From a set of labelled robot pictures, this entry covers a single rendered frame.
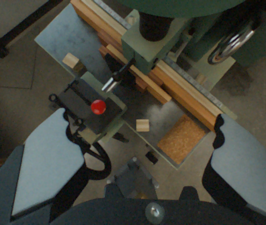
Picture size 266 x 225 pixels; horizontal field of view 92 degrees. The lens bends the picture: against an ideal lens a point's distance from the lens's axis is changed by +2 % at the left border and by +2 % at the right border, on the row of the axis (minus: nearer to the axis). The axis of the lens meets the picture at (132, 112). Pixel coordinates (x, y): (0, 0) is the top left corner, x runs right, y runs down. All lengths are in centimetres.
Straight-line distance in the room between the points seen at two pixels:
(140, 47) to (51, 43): 34
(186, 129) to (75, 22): 47
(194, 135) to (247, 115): 133
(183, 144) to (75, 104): 29
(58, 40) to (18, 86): 131
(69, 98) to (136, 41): 19
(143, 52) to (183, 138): 25
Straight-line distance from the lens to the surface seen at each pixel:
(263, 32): 38
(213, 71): 61
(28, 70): 176
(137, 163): 133
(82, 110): 31
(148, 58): 25
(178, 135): 39
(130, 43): 26
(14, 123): 176
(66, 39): 51
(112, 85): 35
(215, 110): 40
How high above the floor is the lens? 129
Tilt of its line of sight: 86 degrees down
